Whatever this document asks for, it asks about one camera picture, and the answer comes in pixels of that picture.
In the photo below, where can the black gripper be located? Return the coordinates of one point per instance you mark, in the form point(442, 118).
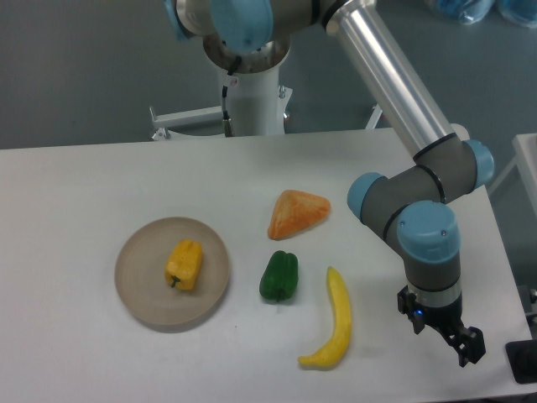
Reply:
point(468, 342)

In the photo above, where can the yellow bell pepper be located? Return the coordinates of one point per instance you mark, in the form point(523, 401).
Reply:
point(184, 264)

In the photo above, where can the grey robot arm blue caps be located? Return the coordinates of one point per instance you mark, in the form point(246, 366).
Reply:
point(410, 211)

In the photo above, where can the green bell pepper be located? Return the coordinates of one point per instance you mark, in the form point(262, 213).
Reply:
point(280, 278)

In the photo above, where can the beige round plate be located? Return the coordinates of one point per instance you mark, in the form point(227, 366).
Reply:
point(159, 303)

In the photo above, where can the black device at table edge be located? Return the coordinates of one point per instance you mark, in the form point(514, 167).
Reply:
point(522, 360)

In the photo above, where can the yellow banana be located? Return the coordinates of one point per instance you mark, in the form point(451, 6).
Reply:
point(332, 351)

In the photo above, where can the orange triangular sandwich toy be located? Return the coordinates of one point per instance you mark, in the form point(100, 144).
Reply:
point(296, 211)

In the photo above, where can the white side table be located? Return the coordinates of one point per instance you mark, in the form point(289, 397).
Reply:
point(524, 161)

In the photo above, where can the white right stand leg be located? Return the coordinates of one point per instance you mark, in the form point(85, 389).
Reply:
point(375, 117)

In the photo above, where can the blue plastic bag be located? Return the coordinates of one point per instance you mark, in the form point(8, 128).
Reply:
point(519, 12)
point(465, 12)

